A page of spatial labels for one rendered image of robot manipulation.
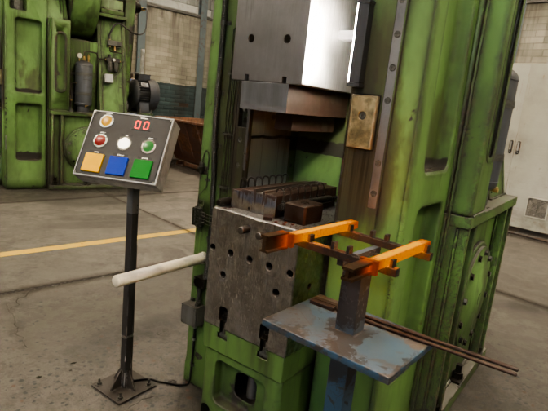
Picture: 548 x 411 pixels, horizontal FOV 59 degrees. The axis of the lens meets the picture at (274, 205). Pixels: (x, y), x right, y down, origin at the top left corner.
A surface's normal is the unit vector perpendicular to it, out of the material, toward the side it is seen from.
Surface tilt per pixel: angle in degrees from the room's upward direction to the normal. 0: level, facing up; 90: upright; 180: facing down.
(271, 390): 90
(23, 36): 89
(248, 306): 90
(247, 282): 90
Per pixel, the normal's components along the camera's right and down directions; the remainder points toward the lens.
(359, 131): -0.59, 0.11
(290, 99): 0.80, 0.21
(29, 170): 0.60, 0.22
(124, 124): -0.12, -0.33
